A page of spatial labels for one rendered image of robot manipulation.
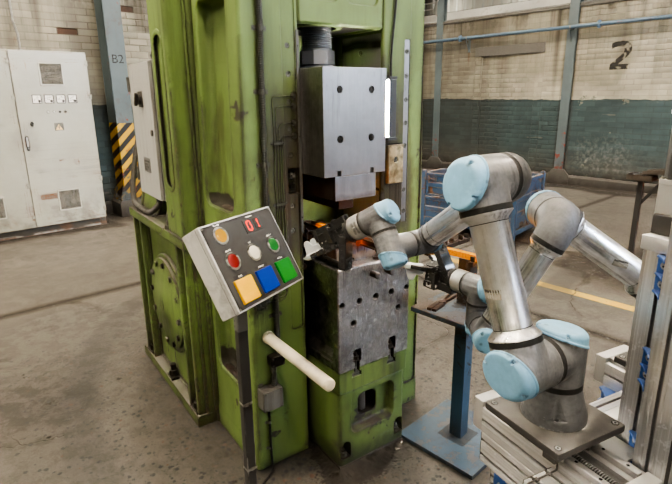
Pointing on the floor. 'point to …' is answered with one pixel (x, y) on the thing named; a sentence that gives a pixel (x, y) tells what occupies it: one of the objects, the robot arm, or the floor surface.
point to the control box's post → (245, 395)
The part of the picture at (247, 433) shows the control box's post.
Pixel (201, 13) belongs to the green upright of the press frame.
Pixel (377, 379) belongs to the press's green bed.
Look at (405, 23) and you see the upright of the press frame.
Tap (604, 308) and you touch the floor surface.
